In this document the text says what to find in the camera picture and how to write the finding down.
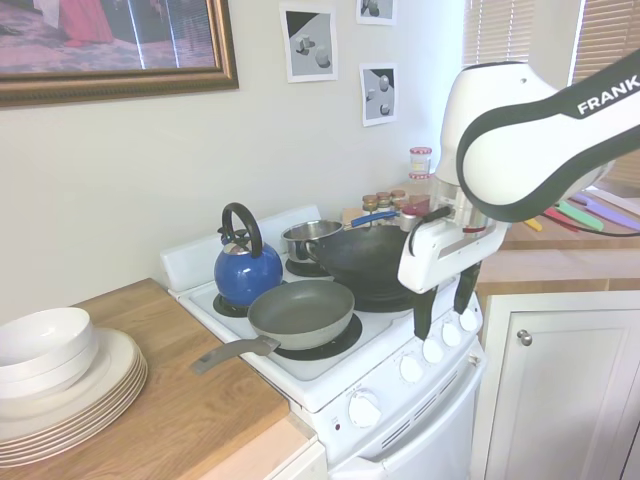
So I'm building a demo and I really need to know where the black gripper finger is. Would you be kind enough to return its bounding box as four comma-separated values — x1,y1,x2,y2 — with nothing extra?
413,287,438,341
452,261,482,314

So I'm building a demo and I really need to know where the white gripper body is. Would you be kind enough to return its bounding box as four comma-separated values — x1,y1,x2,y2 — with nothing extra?
397,217,507,294

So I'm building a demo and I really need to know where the white stove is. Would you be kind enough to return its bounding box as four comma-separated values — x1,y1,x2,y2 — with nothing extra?
159,203,489,480

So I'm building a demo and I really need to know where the black wok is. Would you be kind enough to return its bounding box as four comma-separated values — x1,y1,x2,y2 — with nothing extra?
303,225,421,301

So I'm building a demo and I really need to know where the glass jar with red lid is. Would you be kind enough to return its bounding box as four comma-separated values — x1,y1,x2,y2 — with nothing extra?
408,145,434,182

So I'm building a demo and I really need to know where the large white oven knob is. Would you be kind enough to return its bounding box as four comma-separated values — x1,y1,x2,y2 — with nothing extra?
348,390,383,429

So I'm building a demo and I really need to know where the red knife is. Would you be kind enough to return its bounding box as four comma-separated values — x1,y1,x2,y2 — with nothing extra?
542,205,581,233

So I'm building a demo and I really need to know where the grey frying pan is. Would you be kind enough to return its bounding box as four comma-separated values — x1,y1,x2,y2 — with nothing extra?
189,279,357,376

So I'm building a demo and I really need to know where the green knife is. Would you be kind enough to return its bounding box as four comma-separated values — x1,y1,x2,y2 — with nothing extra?
555,198,606,232

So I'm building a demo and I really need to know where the white cabinet door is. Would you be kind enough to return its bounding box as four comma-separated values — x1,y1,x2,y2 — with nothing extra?
481,293,640,480

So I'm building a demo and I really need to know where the small grey shapes paper print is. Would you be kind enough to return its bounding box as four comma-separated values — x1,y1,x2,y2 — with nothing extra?
359,62,400,128

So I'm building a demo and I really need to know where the narrow wooden window blind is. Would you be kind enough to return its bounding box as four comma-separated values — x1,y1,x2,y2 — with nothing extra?
462,0,531,68

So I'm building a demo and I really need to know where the large grey shapes paper print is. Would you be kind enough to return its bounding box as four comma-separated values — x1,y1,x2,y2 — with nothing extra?
278,2,338,84

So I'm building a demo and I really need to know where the cropped grey shapes paper print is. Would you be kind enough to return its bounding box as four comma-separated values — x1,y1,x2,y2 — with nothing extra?
355,0,399,27

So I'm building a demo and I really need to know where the cream plate with tan rim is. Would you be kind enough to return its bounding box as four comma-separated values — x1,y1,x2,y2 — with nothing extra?
0,357,147,444
0,349,145,436
0,327,142,426
0,364,149,451
0,372,150,459
0,379,149,469

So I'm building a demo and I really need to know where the white bowl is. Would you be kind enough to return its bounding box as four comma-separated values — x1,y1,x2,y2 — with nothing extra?
0,339,99,400
0,306,94,370

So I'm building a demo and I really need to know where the gold framed painting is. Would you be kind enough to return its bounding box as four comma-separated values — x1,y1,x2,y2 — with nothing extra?
0,0,241,107

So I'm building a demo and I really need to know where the steel saucepan with blue handle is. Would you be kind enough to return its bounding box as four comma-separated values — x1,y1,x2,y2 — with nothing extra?
280,210,402,262

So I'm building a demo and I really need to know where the blue kettle with black handle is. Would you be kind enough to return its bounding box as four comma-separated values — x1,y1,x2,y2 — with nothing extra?
213,202,285,307

